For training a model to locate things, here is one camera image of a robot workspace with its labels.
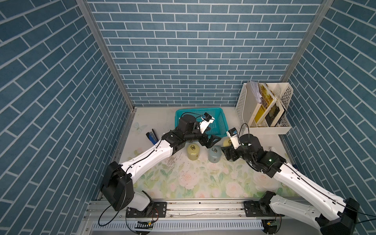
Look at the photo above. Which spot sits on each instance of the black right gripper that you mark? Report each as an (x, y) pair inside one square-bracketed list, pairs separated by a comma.
[(230, 149)]

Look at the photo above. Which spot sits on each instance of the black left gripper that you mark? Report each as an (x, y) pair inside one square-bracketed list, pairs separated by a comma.
[(208, 144)]

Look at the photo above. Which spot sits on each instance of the grey-blue tea canister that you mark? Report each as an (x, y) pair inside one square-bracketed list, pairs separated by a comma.
[(214, 154)]

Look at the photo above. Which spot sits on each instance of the yellow-green tea canister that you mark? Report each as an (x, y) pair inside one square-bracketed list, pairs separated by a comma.
[(227, 143), (193, 151)]

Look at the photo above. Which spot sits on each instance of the teal plastic basket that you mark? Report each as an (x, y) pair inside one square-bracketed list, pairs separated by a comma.
[(219, 127)]

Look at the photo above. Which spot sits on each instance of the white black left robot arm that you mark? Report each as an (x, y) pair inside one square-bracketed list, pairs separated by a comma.
[(118, 181)]

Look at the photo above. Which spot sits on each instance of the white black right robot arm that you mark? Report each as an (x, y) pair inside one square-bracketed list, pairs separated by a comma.
[(326, 212)]

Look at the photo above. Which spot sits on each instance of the white binder with papers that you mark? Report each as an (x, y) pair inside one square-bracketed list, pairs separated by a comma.
[(252, 102)]

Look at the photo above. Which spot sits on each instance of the dark cover book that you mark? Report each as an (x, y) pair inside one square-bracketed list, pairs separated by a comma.
[(275, 113)]

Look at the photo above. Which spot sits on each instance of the yellow cover book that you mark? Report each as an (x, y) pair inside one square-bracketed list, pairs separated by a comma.
[(268, 100)]

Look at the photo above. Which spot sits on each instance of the white perforated file holder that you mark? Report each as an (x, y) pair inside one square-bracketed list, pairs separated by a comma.
[(282, 91)]

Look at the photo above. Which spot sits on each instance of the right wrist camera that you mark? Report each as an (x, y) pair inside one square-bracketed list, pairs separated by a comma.
[(234, 137)]

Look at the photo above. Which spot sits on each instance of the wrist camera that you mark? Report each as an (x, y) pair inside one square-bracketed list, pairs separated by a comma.
[(234, 137), (207, 119)]

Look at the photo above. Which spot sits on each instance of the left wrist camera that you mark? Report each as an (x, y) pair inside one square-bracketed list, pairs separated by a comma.
[(207, 119)]

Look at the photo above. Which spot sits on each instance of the aluminium front rail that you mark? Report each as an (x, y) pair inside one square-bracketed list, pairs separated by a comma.
[(208, 208)]

